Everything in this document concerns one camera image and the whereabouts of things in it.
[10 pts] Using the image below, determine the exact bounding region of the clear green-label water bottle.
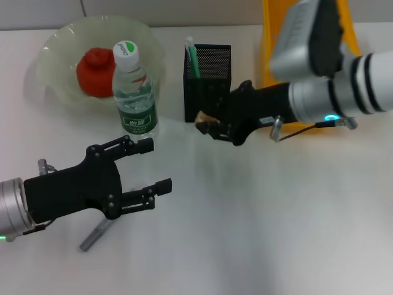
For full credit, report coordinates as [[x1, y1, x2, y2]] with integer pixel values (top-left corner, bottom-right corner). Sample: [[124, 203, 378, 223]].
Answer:
[[112, 39, 160, 144]]

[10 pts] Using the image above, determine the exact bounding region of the left wrist cable with plug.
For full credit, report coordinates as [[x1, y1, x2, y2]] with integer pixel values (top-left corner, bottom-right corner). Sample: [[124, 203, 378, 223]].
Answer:
[[23, 219, 56, 237]]

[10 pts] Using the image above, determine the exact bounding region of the grey metallic pen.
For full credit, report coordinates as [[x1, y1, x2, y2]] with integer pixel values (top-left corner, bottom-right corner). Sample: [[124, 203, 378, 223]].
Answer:
[[79, 218, 112, 252]]

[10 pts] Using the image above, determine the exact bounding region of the pale green glass fruit plate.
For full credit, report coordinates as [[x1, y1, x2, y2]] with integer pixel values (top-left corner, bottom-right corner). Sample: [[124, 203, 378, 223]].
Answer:
[[36, 15, 168, 117]]

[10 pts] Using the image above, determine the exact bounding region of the beige eraser with barcode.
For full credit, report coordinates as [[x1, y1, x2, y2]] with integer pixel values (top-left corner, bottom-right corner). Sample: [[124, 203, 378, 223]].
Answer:
[[196, 110, 220, 130]]

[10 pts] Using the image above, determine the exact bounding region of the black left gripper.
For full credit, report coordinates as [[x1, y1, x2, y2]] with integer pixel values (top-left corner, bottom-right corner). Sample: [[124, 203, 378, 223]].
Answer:
[[23, 134, 173, 225]]

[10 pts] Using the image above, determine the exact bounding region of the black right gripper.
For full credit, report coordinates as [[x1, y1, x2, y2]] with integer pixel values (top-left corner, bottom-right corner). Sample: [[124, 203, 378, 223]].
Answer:
[[198, 79, 296, 148]]

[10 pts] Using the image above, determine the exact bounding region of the right wrist cable with plug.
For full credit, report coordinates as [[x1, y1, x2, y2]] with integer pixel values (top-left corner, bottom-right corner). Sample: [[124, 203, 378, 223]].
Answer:
[[268, 115, 359, 144]]

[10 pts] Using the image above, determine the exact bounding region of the red-orange knitted toy orange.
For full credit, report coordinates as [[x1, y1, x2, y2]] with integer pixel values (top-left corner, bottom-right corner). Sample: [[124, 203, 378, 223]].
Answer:
[[76, 47, 119, 98]]

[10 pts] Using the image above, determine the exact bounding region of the mint green pen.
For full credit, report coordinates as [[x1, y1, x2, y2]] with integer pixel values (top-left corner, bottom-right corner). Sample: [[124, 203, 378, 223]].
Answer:
[[184, 36, 202, 79]]

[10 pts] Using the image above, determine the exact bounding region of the black mesh pen holder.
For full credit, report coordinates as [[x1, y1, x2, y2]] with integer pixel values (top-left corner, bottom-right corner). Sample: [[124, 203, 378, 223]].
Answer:
[[183, 44, 232, 125]]

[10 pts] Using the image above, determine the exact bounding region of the wrist cable with plug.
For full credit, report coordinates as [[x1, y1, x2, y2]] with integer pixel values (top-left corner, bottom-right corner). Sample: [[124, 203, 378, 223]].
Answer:
[[268, 115, 359, 144], [23, 219, 56, 237]]

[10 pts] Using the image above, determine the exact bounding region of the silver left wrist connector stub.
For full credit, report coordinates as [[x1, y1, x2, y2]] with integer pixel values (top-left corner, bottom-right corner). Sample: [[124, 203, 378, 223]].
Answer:
[[37, 158, 60, 175]]

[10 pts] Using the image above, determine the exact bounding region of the yellow plastic bin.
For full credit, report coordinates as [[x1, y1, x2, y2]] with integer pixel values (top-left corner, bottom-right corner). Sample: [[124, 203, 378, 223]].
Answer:
[[259, 0, 364, 133]]

